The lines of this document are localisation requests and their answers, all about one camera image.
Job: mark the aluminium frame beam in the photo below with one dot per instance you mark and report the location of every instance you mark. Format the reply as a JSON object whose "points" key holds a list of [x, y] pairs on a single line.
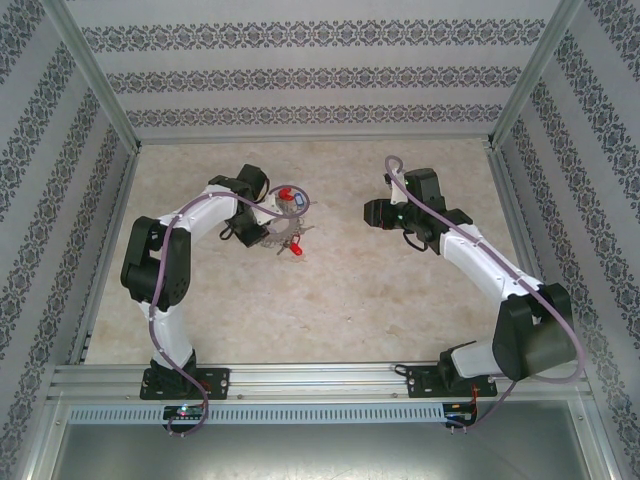
{"points": [[607, 460], [42, 440]]}

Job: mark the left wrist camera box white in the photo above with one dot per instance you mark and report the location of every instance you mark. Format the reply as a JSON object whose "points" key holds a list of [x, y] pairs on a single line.
{"points": [[267, 210]]}

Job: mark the aluminium frame post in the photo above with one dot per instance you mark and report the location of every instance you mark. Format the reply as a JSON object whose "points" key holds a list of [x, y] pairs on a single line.
{"points": [[531, 75], [92, 75]]}

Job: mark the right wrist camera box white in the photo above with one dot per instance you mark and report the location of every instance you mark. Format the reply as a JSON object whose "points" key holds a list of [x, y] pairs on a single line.
{"points": [[396, 192]]}

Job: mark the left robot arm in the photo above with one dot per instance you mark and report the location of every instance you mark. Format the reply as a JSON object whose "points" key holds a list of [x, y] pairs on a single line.
{"points": [[140, 260]]}

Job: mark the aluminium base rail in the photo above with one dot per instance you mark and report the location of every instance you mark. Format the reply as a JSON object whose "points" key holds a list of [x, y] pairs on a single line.
{"points": [[320, 380]]}

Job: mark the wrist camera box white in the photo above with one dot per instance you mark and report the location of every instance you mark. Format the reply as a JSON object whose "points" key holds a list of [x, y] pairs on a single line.
{"points": [[396, 192], [267, 210]]}

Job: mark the blue tagged key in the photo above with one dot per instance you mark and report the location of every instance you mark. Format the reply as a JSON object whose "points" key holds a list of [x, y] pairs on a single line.
{"points": [[300, 200]]}

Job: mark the steel sheet panel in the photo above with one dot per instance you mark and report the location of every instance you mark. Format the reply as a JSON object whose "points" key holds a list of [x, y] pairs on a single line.
{"points": [[320, 455]]}

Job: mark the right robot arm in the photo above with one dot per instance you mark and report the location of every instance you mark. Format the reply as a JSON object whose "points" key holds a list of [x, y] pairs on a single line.
{"points": [[530, 345]]}

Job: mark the aluminium side rail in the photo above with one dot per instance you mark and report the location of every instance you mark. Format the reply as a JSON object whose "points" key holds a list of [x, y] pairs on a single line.
{"points": [[507, 200], [122, 200]]}

